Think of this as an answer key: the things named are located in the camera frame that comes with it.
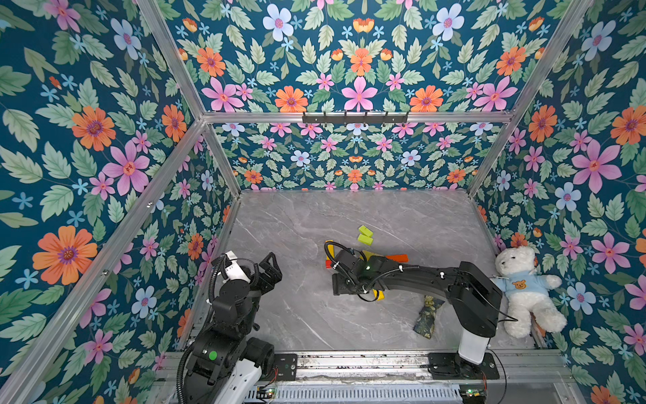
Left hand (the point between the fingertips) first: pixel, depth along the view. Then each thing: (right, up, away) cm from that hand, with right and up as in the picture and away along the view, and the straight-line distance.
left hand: (268, 260), depth 68 cm
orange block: (+43, -5, +30) cm, 52 cm away
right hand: (+21, -11, +18) cm, 30 cm away
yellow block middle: (+30, -3, +31) cm, 44 cm away
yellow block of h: (+17, +2, +8) cm, 19 cm away
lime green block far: (+29, +6, +37) cm, 47 cm away
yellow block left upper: (+34, -16, +20) cm, 43 cm away
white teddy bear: (+81, -13, +13) cm, 84 cm away
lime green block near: (+30, +2, +35) cm, 46 cm away
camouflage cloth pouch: (+47, -23, +12) cm, 54 cm away
